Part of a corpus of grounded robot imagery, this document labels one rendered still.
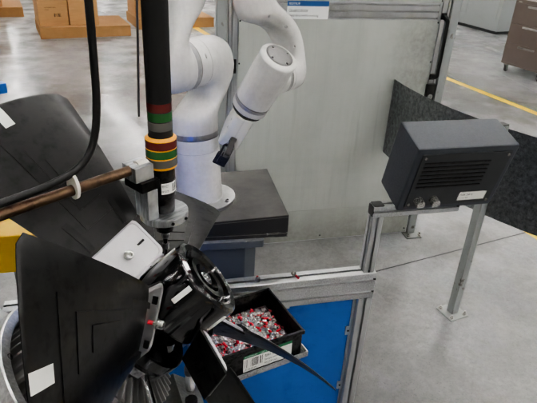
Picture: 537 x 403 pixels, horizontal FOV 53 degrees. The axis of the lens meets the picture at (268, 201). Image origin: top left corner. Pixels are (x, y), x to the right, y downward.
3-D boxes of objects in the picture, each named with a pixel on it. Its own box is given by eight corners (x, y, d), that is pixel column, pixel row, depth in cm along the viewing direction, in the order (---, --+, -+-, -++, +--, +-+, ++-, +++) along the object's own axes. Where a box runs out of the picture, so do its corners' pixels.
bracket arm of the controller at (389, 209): (371, 217, 132) (374, 207, 131) (367, 212, 135) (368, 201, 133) (458, 211, 138) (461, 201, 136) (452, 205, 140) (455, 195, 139)
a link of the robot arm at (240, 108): (241, 77, 124) (236, 87, 126) (233, 101, 118) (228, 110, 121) (273, 94, 126) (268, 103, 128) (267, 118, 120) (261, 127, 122)
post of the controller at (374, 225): (363, 273, 140) (374, 206, 131) (359, 266, 143) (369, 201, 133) (374, 272, 141) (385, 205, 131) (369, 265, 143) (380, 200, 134)
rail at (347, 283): (7, 339, 124) (1, 312, 120) (10, 327, 127) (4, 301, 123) (372, 297, 144) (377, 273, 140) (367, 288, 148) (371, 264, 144)
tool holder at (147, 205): (149, 239, 74) (145, 174, 69) (118, 220, 78) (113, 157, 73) (198, 217, 80) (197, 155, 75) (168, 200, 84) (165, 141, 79)
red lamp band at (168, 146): (158, 154, 72) (157, 145, 71) (138, 145, 74) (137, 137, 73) (183, 145, 75) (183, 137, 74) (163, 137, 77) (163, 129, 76)
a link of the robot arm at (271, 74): (258, 81, 126) (229, 89, 120) (283, 37, 117) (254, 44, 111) (280, 106, 124) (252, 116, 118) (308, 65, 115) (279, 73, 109)
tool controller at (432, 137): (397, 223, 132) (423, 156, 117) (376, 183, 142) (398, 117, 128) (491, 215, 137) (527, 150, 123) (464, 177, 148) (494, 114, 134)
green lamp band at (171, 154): (158, 163, 72) (158, 155, 72) (138, 153, 75) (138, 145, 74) (184, 154, 75) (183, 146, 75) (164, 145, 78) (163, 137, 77)
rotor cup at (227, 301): (179, 340, 85) (243, 291, 83) (166, 395, 71) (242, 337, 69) (116, 274, 82) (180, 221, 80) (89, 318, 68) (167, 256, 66)
